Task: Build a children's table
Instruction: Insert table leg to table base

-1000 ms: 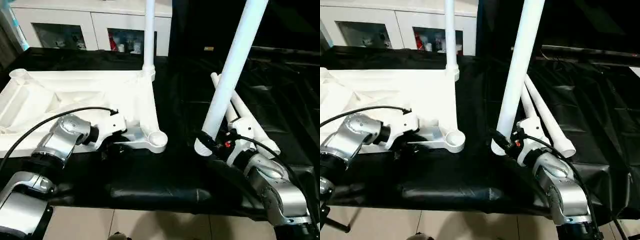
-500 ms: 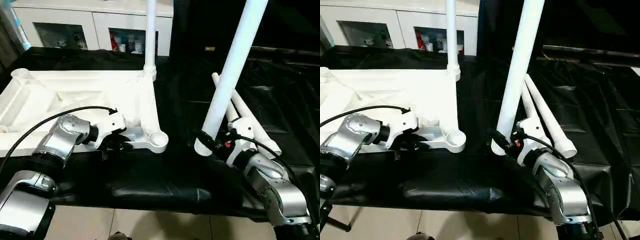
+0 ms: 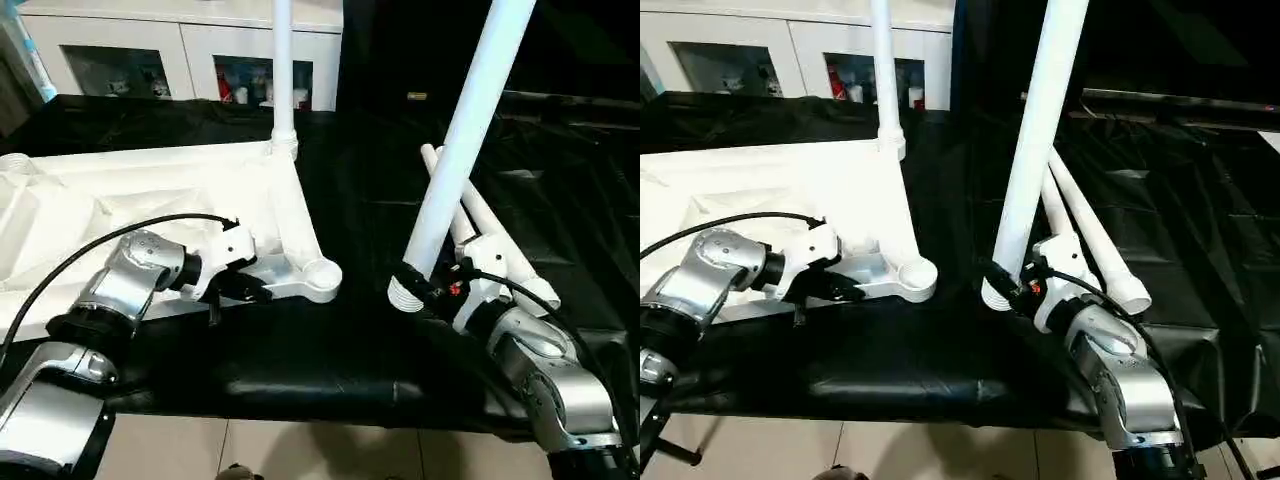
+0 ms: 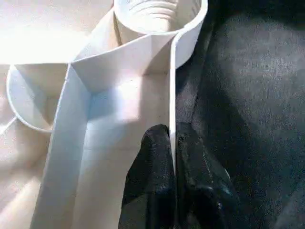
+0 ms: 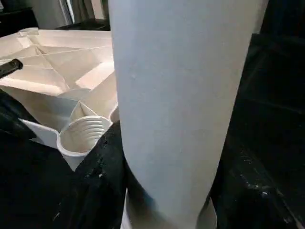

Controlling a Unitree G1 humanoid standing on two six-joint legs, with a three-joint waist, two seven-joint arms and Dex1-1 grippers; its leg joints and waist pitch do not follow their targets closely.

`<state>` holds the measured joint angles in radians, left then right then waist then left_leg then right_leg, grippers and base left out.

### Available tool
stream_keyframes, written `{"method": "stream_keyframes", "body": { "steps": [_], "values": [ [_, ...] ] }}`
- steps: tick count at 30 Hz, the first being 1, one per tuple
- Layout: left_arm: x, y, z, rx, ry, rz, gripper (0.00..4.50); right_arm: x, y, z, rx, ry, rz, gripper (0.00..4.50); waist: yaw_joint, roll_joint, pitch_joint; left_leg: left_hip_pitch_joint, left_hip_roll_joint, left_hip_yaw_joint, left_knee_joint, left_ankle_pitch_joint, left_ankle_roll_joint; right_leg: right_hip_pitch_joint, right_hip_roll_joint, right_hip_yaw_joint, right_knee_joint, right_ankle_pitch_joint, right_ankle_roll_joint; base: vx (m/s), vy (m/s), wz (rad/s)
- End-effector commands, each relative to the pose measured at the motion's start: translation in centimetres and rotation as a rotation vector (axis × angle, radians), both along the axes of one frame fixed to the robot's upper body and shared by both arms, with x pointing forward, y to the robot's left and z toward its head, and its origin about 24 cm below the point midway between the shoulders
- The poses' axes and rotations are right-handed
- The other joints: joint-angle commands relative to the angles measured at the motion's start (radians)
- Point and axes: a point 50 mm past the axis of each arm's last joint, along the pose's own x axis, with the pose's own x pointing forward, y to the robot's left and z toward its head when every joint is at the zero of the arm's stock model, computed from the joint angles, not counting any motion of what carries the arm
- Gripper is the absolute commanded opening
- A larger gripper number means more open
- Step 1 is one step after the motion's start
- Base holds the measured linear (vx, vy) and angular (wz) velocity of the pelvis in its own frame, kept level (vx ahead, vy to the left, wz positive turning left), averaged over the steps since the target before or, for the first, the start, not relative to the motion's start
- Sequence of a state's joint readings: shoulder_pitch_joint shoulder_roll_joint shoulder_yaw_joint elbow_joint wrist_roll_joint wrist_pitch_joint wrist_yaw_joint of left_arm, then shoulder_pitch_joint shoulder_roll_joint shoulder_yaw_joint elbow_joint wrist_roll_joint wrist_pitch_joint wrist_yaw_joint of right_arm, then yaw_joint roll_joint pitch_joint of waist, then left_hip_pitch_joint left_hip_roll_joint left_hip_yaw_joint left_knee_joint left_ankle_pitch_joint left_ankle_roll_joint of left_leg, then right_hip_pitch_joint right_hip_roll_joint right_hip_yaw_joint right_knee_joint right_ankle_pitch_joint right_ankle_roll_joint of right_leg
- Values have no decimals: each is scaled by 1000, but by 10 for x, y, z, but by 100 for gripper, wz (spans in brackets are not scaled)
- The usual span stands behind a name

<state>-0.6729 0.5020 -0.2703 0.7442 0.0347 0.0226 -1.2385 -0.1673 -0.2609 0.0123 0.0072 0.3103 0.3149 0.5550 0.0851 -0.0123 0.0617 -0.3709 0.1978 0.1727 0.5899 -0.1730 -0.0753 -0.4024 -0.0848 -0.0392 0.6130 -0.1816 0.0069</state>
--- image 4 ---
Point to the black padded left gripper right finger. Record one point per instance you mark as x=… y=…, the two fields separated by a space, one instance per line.
x=202 y=190

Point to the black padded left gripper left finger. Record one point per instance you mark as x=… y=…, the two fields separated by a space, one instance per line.
x=150 y=181

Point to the white plastic table top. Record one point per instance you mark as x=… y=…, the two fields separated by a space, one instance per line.
x=107 y=107

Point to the white plastic table leg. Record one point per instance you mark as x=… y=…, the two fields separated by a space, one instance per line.
x=155 y=14

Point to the black work mat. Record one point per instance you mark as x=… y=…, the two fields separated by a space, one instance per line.
x=250 y=95

